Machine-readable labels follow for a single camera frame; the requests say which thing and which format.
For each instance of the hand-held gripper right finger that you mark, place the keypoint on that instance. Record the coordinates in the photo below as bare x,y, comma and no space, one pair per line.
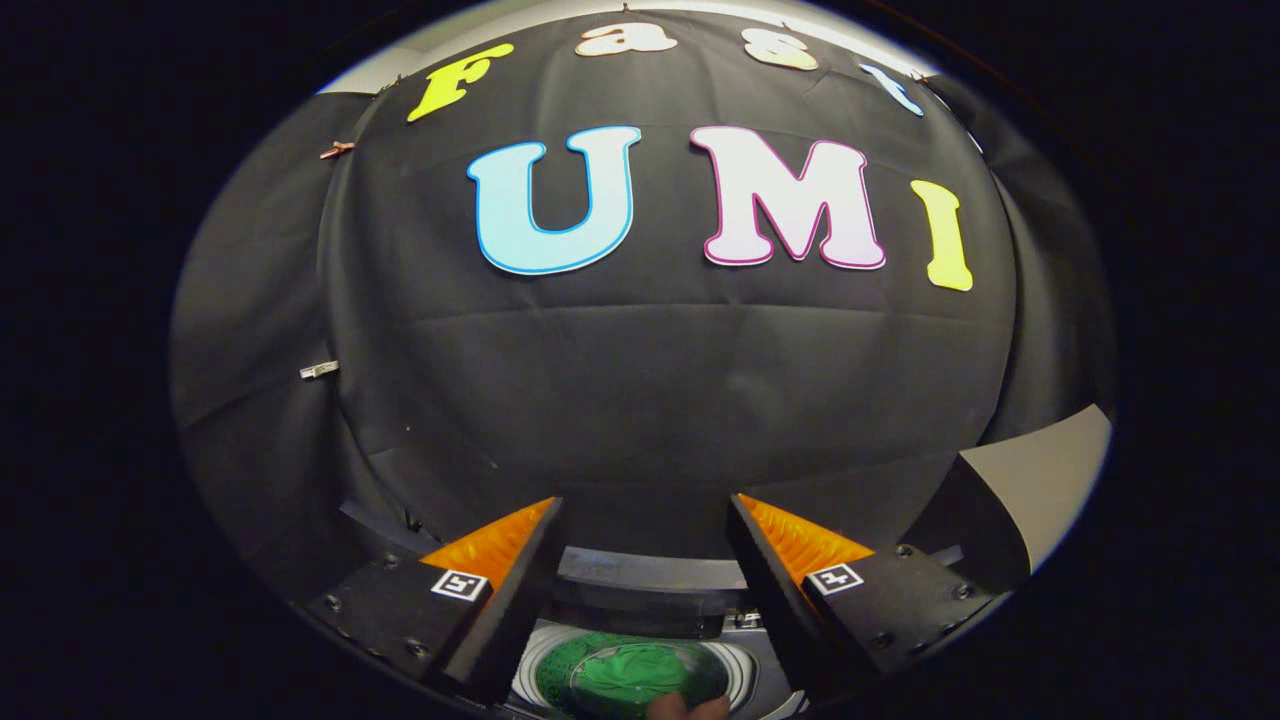
770,590

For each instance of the small silver clip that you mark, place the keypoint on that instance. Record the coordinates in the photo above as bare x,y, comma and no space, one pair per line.
318,370

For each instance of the grey cabinet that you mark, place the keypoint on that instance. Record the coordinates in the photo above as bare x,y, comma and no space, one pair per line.
1040,480

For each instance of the small copper clip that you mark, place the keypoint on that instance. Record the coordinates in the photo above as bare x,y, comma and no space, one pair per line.
337,150

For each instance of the green button shirt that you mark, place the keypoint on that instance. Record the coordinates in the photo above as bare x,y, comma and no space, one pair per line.
630,670

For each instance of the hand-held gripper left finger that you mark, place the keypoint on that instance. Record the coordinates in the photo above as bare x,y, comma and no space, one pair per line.
520,590

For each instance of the dark grey washing machine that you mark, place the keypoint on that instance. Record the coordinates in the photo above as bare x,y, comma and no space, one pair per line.
650,575

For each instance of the black backdrop cloth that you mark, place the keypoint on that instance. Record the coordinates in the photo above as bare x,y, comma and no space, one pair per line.
650,400

